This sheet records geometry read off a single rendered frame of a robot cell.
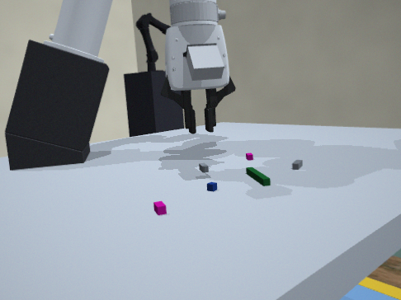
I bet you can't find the green rod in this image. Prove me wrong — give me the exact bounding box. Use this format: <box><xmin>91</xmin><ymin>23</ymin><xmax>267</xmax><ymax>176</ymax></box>
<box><xmin>246</xmin><ymin>167</ymin><xmax>271</xmax><ymax>186</ymax></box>

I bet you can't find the small blue cube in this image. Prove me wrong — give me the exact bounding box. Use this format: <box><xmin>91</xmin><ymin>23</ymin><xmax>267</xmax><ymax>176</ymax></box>
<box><xmin>207</xmin><ymin>182</ymin><xmax>217</xmax><ymax>191</ymax></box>

